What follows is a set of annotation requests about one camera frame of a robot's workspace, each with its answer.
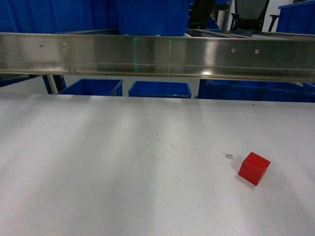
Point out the red magnetic cube block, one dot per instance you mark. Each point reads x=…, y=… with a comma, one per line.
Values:
x=253, y=168

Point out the large blue bin on shelf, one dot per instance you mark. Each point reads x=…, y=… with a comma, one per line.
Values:
x=152, y=17

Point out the blue bin below middle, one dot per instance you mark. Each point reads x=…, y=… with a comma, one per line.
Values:
x=159, y=89

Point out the blue bin below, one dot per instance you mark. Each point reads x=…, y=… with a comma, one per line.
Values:
x=254, y=91
x=98, y=87
x=159, y=89

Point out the blue bin below left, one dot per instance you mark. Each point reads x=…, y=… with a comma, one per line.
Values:
x=98, y=87

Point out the small printed marker sticker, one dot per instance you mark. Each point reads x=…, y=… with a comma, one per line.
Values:
x=229, y=155

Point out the blue bin below right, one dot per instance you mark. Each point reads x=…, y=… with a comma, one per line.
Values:
x=254, y=91

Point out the black mesh office chair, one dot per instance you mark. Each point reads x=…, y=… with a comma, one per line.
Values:
x=249, y=15

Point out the blue bin far right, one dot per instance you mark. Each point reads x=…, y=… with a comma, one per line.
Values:
x=297, y=18

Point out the stainless steel shelf rail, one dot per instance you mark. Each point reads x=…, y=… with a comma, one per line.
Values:
x=202, y=54

